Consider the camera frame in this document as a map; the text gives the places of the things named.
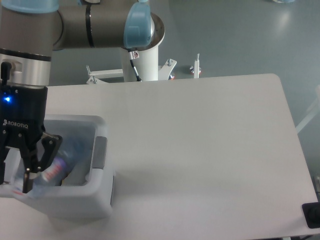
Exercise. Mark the white plastic trash can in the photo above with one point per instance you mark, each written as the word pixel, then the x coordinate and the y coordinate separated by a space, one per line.
pixel 94 198

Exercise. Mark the white pedestal foot bracket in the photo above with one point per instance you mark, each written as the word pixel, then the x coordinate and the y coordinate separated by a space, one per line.
pixel 195 69

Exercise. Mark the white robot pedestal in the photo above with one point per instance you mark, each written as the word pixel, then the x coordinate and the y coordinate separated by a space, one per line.
pixel 143 61

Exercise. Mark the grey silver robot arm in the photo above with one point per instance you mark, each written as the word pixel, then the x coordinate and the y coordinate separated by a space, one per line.
pixel 30 30

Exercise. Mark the black device at edge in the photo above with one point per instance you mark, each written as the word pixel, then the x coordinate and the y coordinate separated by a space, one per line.
pixel 311 213

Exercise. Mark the clear crushed plastic bottle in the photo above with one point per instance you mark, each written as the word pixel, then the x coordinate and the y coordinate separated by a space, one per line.
pixel 72 151

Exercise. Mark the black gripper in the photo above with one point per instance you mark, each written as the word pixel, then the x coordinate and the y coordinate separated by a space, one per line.
pixel 22 113

